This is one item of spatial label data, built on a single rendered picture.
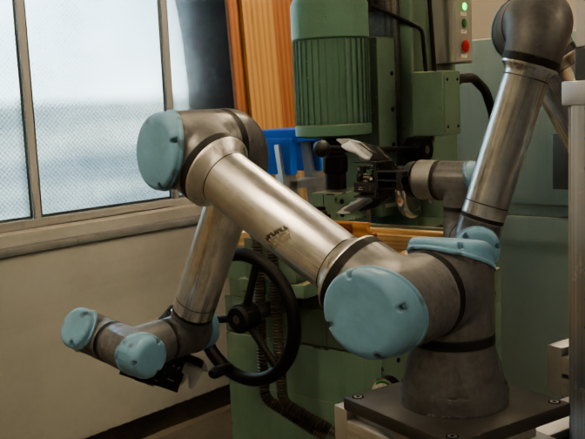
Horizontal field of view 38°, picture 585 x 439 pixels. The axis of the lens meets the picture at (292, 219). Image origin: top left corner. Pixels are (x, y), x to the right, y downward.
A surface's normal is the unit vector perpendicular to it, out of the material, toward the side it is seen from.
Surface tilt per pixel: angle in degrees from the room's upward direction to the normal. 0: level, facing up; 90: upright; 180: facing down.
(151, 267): 90
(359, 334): 93
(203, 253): 100
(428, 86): 90
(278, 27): 87
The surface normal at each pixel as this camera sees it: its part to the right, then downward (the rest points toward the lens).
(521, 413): -0.04, -0.99
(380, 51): 0.79, 0.04
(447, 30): -0.62, 0.13
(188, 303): -0.36, 0.32
